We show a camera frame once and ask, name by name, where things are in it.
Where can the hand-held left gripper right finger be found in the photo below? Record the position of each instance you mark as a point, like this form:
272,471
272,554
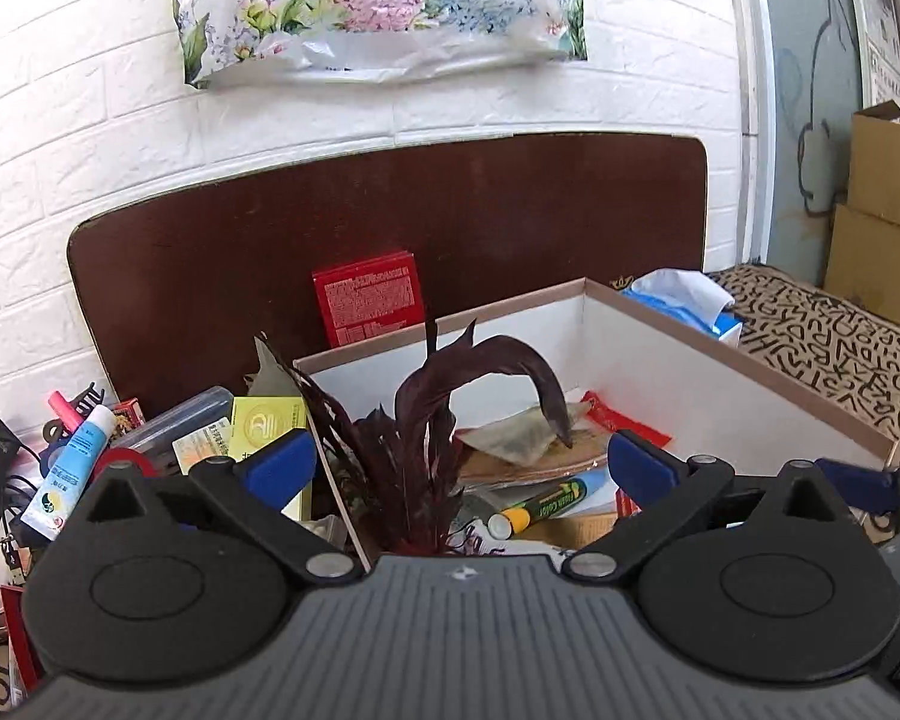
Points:
641,465

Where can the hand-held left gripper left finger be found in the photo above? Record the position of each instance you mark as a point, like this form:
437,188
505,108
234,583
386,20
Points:
281,463

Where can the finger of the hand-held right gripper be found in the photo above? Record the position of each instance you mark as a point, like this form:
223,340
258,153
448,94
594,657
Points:
855,484

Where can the green yellow marker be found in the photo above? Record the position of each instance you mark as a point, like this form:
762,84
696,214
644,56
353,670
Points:
547,502

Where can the cardboard box container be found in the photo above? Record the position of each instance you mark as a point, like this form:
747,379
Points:
720,390

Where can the tan insoles packet red header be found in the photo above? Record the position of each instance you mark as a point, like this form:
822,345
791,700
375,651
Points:
517,444

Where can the dark red feather shuttlecock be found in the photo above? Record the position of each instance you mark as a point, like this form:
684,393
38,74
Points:
420,420

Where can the yellow-green box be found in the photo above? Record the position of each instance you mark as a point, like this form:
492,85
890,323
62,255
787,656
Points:
262,420

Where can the white orange medicine box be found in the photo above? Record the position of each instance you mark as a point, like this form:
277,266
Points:
202,454

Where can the grey folded paper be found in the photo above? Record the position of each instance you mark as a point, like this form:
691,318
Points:
270,371

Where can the dark clear plastic case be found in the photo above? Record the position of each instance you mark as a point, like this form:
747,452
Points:
180,418

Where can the letter print blanket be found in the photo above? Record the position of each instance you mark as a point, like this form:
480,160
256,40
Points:
832,345

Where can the red tape roll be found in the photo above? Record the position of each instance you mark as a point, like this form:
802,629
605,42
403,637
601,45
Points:
131,459

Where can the small red box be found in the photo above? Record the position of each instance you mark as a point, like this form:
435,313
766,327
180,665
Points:
127,414

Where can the blue tissue pack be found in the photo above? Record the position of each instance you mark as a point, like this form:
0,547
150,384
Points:
682,300

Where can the black claw hair clip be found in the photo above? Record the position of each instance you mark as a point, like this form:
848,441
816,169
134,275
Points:
86,399

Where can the white blue ointment tube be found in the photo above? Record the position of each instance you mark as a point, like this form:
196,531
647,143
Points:
64,481

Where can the brown cardboard box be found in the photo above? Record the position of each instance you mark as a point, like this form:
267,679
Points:
889,165
870,262

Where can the dark brown wooden headboard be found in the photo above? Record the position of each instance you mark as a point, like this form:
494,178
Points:
270,240

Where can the pink marker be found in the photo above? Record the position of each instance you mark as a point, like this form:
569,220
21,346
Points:
64,410

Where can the grey door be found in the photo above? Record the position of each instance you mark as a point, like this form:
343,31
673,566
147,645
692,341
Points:
802,90

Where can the floral plastic bag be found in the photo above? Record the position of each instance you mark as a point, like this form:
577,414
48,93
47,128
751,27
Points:
382,7

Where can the white wall notice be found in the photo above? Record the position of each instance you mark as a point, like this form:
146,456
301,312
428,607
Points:
877,22

